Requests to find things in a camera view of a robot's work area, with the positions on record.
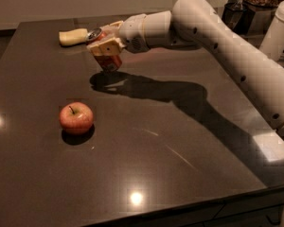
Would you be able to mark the black drawer handle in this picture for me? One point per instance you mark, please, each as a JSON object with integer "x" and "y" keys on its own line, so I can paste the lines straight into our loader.
{"x": 273, "y": 222}

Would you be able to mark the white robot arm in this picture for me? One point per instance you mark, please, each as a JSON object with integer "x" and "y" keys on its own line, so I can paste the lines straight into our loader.
{"x": 189, "y": 132}

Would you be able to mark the red apple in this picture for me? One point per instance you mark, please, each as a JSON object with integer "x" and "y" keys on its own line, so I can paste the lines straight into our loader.
{"x": 76, "y": 118}

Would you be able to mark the red coke can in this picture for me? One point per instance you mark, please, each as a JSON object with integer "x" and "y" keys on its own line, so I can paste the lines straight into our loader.
{"x": 108, "y": 63}

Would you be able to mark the white canister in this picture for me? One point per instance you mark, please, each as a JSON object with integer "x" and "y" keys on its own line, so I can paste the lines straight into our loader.
{"x": 273, "y": 42}

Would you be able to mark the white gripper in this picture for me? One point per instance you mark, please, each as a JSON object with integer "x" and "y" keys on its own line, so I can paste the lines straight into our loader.
{"x": 133, "y": 32}

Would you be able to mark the yellow sponge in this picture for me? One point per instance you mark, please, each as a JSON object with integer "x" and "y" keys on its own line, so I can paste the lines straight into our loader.
{"x": 73, "y": 37}

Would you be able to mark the black cup holder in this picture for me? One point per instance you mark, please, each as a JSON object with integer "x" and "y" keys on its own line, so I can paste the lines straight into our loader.
{"x": 238, "y": 20}

